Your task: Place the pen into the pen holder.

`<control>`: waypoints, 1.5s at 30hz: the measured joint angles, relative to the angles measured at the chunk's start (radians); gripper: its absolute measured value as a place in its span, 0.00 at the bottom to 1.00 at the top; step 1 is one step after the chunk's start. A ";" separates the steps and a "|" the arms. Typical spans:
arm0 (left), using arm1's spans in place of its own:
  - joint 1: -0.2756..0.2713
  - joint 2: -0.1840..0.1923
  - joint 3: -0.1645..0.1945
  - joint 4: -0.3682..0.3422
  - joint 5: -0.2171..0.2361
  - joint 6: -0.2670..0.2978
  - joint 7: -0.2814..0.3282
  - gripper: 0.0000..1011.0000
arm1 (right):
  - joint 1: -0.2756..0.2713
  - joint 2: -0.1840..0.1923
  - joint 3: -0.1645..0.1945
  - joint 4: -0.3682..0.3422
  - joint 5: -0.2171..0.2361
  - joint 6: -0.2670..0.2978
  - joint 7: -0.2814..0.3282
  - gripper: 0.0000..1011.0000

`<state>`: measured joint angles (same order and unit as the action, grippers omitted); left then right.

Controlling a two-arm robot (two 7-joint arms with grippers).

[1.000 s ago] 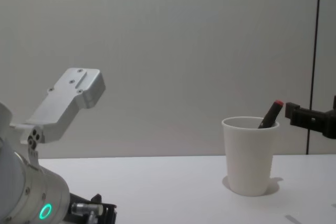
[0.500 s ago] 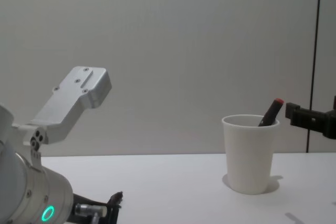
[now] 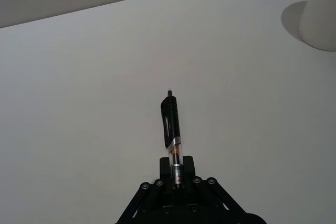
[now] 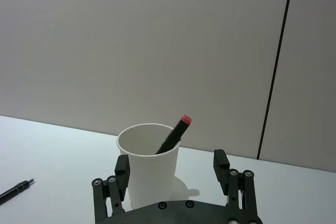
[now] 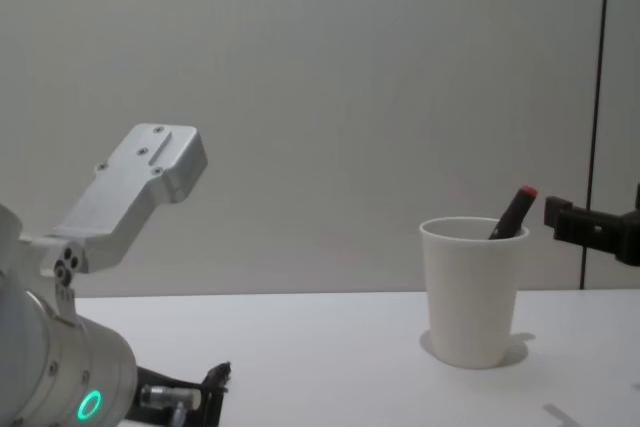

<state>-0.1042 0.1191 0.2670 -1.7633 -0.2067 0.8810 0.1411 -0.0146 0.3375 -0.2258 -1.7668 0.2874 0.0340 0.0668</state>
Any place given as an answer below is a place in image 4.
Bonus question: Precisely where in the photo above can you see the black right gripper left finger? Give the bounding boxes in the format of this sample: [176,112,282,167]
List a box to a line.
[91,155,131,220]

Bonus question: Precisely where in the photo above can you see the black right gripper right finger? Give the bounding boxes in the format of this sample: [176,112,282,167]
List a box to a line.
[213,149,263,224]

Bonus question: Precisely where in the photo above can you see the white paper cup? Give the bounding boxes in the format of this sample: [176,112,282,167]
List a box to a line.
[116,123,181,210]

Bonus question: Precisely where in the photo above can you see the black marker with red cap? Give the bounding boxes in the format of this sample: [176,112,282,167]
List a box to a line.
[155,115,193,155]

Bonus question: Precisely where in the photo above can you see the black pen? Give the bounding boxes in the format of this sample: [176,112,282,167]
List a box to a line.
[0,178,35,206]

